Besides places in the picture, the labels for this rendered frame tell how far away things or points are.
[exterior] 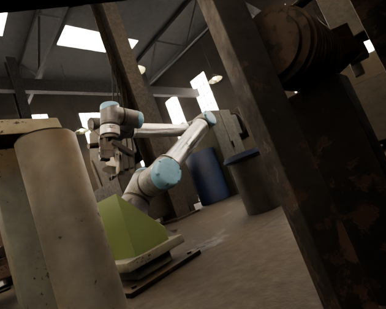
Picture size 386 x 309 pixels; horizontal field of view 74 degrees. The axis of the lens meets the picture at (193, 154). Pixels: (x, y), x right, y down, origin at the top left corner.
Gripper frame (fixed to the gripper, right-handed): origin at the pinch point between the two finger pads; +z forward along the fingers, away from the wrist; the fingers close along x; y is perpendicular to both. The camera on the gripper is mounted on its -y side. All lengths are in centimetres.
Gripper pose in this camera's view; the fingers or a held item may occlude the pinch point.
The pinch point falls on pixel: (116, 177)
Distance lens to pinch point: 122.8
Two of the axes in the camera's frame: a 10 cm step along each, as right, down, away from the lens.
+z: 1.1, 9.6, -2.5
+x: 4.2, -2.7, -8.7
